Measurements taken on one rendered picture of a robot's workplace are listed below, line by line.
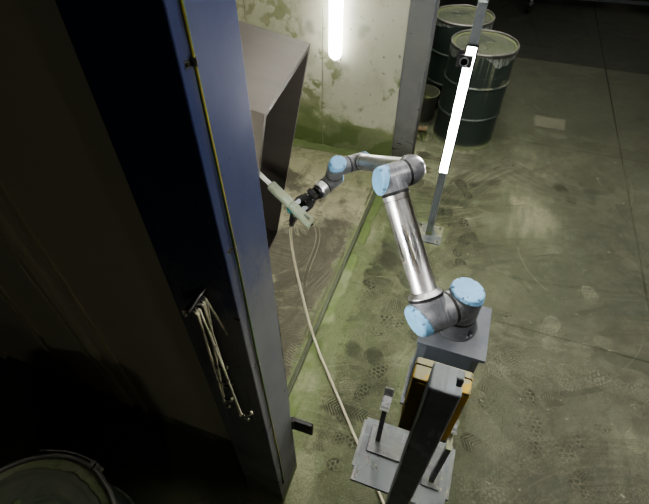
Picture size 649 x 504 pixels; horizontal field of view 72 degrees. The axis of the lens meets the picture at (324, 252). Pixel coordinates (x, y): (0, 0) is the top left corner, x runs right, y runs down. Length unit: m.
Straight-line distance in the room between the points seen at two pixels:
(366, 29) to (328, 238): 1.58
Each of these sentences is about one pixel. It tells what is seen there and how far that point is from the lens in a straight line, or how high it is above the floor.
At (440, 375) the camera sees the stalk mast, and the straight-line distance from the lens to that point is 0.88.
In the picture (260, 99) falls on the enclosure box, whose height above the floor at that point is 1.64.
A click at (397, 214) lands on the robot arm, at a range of 1.85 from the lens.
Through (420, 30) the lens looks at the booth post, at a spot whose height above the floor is 1.18.
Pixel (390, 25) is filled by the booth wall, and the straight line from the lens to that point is 3.66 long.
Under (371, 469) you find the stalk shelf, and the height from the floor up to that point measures 0.79.
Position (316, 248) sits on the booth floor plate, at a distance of 3.27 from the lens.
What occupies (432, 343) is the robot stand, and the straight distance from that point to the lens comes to 2.12.
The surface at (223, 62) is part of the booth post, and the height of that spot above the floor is 2.09.
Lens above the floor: 2.39
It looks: 46 degrees down
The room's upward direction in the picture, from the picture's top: straight up
